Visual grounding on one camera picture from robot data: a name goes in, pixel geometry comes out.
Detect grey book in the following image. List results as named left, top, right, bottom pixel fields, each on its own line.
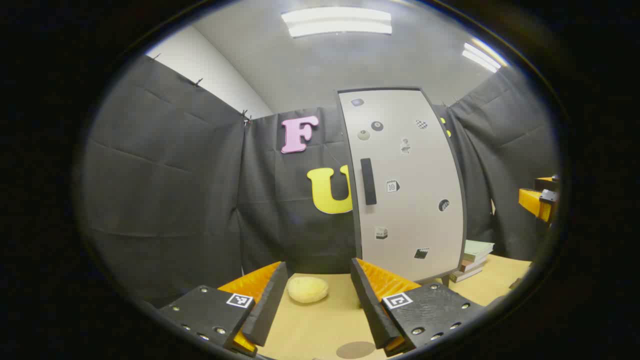
left=449, top=265, right=485, bottom=284

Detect black door handle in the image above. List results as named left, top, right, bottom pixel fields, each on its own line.
left=360, top=158, right=377, bottom=206

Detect green book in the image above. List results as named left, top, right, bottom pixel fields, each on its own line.
left=462, top=239, right=496, bottom=262

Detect long ceiling light panel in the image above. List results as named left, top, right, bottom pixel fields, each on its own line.
left=281, top=7, right=393, bottom=39

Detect grey cabinet door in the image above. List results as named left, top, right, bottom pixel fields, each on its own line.
left=338, top=87, right=468, bottom=283

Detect brown round coaster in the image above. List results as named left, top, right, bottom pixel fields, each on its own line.
left=336, top=341, right=377, bottom=360

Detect black backdrop cloth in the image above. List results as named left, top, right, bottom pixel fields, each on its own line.
left=75, top=54, right=560, bottom=308

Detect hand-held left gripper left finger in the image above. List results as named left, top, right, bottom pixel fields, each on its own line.
left=159, top=261, right=290, bottom=358

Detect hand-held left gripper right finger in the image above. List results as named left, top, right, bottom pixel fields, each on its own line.
left=350, top=258, right=486, bottom=358

